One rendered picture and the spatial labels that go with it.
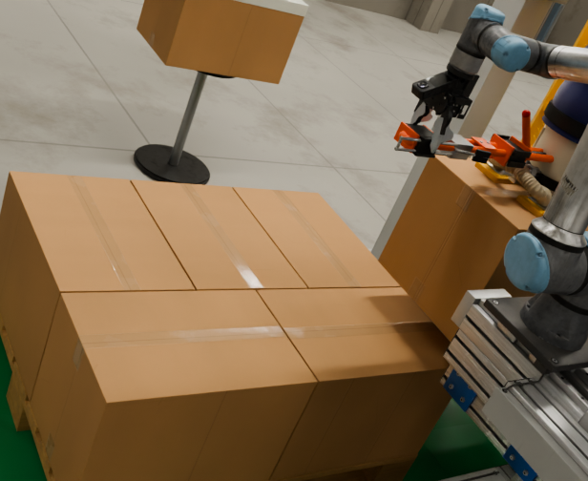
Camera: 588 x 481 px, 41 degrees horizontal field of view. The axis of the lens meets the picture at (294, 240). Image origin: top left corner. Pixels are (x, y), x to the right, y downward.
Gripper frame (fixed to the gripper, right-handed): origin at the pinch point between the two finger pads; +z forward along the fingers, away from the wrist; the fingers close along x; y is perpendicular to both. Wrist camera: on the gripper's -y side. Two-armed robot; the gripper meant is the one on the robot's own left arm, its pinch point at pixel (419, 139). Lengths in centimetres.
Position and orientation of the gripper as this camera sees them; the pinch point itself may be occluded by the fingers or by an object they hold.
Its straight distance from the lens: 204.4
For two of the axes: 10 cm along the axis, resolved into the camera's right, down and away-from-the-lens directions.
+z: -3.6, 8.1, 4.7
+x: -4.8, -5.9, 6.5
